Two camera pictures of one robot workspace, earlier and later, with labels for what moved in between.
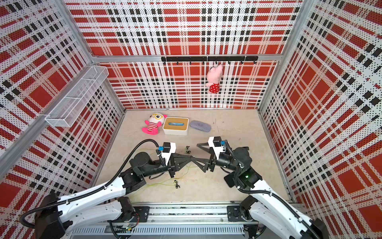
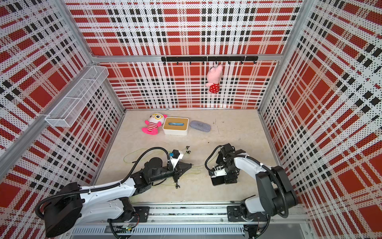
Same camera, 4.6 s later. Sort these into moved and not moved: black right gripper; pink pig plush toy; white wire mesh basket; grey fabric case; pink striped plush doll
Moved: black right gripper
Not moved: grey fabric case; white wire mesh basket; pink striped plush doll; pink pig plush toy
